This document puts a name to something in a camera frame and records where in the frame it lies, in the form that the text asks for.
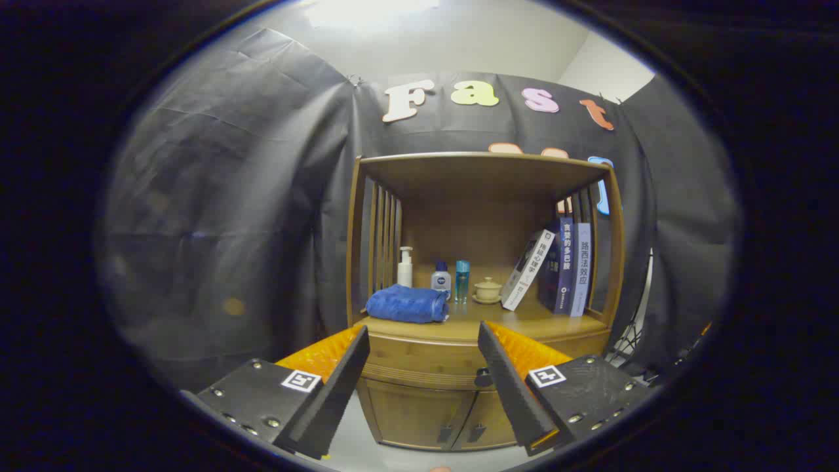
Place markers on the white bottle with blue cap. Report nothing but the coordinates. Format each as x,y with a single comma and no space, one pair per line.
441,280

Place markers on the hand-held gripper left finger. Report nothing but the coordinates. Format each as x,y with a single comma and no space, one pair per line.
341,387

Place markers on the wooden drawer with black knob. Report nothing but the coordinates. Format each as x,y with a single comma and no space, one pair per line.
426,357

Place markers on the dark blue book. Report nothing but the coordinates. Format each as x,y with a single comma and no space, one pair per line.
562,269

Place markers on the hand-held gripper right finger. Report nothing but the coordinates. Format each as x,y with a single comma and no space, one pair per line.
508,387

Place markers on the wooden cabinet door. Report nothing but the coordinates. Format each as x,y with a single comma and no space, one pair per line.
413,413
488,419

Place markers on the dark equipment with orange tip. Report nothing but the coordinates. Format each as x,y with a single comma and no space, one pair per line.
698,341

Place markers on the blue folded towel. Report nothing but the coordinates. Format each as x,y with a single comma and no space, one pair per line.
406,305

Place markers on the white pump bottle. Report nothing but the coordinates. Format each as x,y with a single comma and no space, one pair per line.
405,272

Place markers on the pale blue book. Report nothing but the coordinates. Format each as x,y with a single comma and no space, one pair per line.
581,275

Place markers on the wooden cabinet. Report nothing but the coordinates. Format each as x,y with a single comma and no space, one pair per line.
485,177

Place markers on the white book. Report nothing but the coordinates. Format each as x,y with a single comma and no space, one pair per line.
527,269

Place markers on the beige lidded cup with saucer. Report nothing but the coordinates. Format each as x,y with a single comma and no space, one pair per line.
487,290

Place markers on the clear blue bottle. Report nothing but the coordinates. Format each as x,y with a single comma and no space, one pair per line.
462,282

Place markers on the wooden countertop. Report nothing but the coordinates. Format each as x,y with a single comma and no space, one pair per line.
472,328

